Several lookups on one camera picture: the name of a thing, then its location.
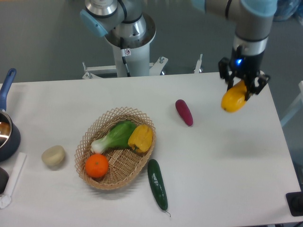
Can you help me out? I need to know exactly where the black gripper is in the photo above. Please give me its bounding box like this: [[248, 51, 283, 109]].
[[218, 46, 270, 101]]

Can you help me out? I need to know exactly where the yellow mango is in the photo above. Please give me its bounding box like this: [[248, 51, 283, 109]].
[[221, 80, 247, 113]]

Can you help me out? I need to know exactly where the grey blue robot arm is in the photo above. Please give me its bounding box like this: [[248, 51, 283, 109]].
[[80, 0, 277, 99]]

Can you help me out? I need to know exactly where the purple sweet potato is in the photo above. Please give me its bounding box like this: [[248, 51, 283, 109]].
[[175, 99, 194, 127]]

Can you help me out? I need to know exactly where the blue plastic bag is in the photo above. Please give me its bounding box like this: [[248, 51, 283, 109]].
[[273, 0, 301, 22]]

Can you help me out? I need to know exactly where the yellow bell pepper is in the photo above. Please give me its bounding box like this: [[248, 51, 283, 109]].
[[128, 124, 153, 153]]

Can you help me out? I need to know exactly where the black device at edge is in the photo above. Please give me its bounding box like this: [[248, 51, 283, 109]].
[[285, 192, 303, 217]]

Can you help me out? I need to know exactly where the green bok choy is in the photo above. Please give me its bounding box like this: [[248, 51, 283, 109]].
[[90, 120, 137, 154]]

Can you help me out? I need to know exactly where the dark green cucumber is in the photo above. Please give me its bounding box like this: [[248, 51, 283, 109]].
[[147, 159, 171, 217]]

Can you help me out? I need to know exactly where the woven wicker basket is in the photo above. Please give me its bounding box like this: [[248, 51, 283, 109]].
[[75, 107, 156, 190]]

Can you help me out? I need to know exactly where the orange tangerine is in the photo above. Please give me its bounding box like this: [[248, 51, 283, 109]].
[[85, 154, 109, 178]]

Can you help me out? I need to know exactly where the dark blue saucepan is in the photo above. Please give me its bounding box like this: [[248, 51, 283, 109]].
[[0, 68, 21, 162]]

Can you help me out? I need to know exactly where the dark round object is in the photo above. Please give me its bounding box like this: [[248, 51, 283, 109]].
[[0, 167, 9, 194]]

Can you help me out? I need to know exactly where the white rolled cloth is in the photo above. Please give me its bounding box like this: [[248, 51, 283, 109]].
[[0, 152, 27, 209]]

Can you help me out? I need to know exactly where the white metal frame right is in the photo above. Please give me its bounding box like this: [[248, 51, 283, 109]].
[[280, 81, 303, 127]]

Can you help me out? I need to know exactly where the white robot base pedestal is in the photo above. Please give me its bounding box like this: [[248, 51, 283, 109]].
[[80, 10, 169, 78]]

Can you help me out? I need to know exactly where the black cable on pedestal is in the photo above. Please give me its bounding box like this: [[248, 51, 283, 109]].
[[119, 36, 131, 78]]

